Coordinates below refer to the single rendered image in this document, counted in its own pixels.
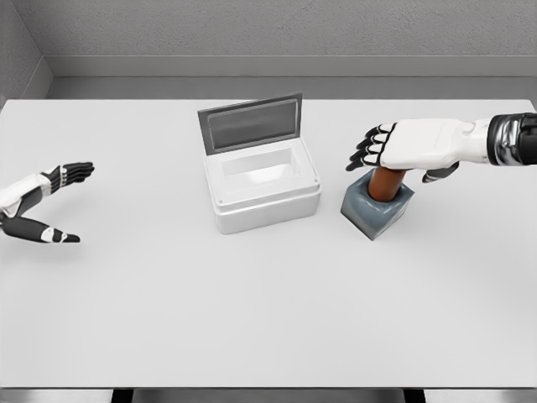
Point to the grey-blue square holder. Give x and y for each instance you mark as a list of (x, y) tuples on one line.
[(373, 218)]

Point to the grey hinged box lid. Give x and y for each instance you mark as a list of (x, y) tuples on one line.
[(251, 124)]

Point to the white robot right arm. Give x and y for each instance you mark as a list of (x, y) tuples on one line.
[(503, 138)]

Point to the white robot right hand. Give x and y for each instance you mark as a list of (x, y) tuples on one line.
[(419, 142)]

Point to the brown cylinder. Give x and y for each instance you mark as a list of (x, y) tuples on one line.
[(384, 184)]

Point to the white open box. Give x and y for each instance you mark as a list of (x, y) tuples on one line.
[(268, 210)]

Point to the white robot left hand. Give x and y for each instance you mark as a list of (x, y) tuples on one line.
[(25, 189)]

